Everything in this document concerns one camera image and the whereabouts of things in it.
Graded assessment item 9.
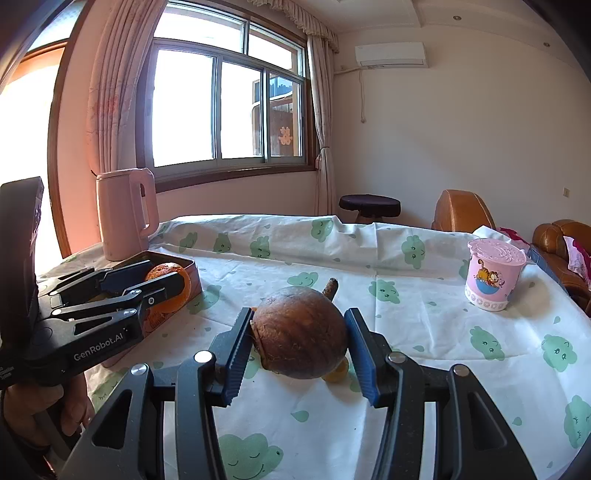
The small yellow citrus fruit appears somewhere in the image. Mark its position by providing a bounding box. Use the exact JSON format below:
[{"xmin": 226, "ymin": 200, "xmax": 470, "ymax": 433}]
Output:
[{"xmin": 322, "ymin": 357, "xmax": 350, "ymax": 384}]

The large rough orange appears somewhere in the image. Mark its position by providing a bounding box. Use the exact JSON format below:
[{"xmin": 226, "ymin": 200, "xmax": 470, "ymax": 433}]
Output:
[{"xmin": 145, "ymin": 262, "xmax": 192, "ymax": 315}]

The white air conditioner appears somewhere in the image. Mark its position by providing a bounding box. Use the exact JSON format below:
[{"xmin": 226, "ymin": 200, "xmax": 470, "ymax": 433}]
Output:
[{"xmin": 355, "ymin": 42, "xmax": 428, "ymax": 69}]

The beige curtain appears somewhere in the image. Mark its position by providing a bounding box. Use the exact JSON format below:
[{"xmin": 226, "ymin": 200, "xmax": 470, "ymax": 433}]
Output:
[{"xmin": 305, "ymin": 34, "xmax": 340, "ymax": 217}]

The pink electric kettle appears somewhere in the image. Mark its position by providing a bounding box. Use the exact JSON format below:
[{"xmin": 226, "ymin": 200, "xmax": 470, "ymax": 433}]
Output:
[{"xmin": 95, "ymin": 167, "xmax": 160, "ymax": 262}]

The brown-framed window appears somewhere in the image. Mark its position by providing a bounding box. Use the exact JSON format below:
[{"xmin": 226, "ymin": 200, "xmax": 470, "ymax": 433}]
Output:
[{"xmin": 136, "ymin": 0, "xmax": 319, "ymax": 193}]

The beige curtain valance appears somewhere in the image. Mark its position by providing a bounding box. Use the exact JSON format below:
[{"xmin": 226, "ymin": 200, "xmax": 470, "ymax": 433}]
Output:
[{"xmin": 272, "ymin": 0, "xmax": 340, "ymax": 49}]

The white air conditioner hose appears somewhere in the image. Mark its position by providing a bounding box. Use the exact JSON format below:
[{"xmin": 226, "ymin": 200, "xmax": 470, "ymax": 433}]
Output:
[{"xmin": 333, "ymin": 65, "xmax": 370, "ymax": 124}]

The brown leather sofa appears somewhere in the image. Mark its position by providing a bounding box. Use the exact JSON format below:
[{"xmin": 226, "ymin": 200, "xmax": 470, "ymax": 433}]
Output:
[{"xmin": 531, "ymin": 219, "xmax": 591, "ymax": 317}]

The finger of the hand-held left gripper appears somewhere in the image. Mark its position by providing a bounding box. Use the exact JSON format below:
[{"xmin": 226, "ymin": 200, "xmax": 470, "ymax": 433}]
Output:
[
  {"xmin": 39, "ymin": 261, "xmax": 160, "ymax": 298},
  {"xmin": 51, "ymin": 273, "xmax": 185, "ymax": 333}
]

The pink cartoon cup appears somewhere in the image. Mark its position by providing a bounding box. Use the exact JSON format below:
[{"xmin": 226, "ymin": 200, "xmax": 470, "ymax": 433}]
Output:
[{"xmin": 464, "ymin": 237, "xmax": 528, "ymax": 311}]

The floral pink pillow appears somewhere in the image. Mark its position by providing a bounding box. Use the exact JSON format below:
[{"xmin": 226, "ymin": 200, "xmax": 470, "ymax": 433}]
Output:
[{"xmin": 566, "ymin": 235, "xmax": 591, "ymax": 289}]

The dark round stool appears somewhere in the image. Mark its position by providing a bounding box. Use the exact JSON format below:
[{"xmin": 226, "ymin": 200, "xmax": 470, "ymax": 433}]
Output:
[{"xmin": 339, "ymin": 194, "xmax": 402, "ymax": 224}]

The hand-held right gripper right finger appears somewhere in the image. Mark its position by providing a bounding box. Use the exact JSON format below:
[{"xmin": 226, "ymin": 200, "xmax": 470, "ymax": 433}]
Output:
[{"xmin": 344, "ymin": 308, "xmax": 536, "ymax": 480}]

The large passion fruit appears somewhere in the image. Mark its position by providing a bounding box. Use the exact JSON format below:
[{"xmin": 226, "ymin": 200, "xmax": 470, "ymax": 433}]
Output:
[{"xmin": 250, "ymin": 286, "xmax": 349, "ymax": 380}]

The white cloud-print tablecloth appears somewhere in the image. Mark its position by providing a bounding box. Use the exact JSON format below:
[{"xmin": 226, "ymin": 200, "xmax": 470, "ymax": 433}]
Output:
[{"xmin": 37, "ymin": 213, "xmax": 591, "ymax": 480}]

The person's left hand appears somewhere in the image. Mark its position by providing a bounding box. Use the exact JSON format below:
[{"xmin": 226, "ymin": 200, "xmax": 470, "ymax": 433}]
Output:
[{"xmin": 4, "ymin": 374, "xmax": 93, "ymax": 444}]

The brown-framed balcony door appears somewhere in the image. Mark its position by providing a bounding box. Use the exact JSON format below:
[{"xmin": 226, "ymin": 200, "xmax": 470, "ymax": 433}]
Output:
[{"xmin": 0, "ymin": 39, "xmax": 75, "ymax": 259}]

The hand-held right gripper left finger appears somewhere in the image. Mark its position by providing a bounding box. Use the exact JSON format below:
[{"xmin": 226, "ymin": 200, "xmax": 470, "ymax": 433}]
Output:
[{"xmin": 60, "ymin": 308, "xmax": 254, "ymax": 480}]

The pink floral curtain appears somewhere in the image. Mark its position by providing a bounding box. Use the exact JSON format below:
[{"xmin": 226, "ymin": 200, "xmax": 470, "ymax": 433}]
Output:
[{"xmin": 85, "ymin": 0, "xmax": 169, "ymax": 178}]

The pink metal tin box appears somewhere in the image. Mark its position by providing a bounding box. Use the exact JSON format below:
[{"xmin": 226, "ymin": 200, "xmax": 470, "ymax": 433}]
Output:
[{"xmin": 92, "ymin": 250, "xmax": 203, "ymax": 370}]

